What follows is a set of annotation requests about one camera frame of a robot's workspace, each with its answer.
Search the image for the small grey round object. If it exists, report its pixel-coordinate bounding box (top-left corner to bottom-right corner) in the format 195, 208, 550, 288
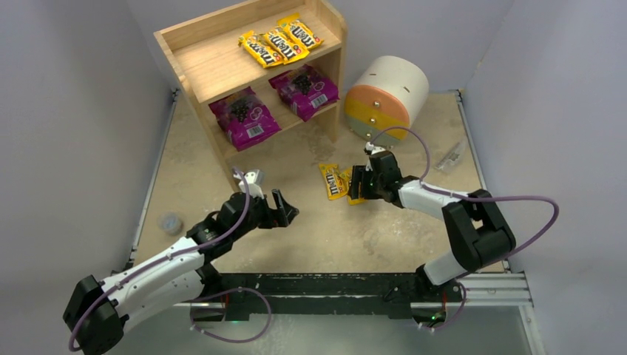
158, 212, 183, 236

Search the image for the clear plastic packet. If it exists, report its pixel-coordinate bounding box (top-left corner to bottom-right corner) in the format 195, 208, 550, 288
435, 139, 468, 172

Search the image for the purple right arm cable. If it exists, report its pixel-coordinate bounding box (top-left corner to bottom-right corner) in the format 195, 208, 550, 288
367, 126, 560, 334

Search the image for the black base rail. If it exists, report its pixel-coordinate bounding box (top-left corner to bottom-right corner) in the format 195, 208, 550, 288
184, 266, 463, 321

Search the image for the purple candy bag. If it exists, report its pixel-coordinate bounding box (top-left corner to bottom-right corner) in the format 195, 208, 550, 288
268, 64, 339, 121
209, 87, 281, 152

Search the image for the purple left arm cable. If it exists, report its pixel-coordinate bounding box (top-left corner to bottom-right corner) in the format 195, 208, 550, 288
67, 168, 251, 353

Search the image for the yellow M&M bag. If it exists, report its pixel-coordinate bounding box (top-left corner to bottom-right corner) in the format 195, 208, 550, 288
277, 13, 324, 50
262, 27, 310, 64
340, 166, 366, 206
318, 163, 348, 200

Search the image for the wooden shelf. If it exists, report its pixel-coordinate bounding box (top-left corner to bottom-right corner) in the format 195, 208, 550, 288
154, 1, 348, 192

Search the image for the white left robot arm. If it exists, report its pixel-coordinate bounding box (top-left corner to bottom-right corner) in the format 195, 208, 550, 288
63, 189, 299, 354

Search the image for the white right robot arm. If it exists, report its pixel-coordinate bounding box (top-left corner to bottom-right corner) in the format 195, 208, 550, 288
349, 143, 516, 291

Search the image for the round pastel drawer cabinet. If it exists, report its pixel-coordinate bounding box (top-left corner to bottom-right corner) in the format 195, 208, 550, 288
344, 55, 430, 146

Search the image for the yellow M&M bag face down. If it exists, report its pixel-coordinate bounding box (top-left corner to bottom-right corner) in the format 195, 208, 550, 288
238, 30, 284, 69

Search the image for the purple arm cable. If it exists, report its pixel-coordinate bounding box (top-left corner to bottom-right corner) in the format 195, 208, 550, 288
367, 126, 560, 334
67, 168, 251, 353

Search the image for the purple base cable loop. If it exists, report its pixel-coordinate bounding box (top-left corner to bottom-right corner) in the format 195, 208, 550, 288
189, 285, 272, 343

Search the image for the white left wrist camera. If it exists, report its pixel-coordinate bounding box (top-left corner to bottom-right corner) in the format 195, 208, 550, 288
232, 167, 266, 200

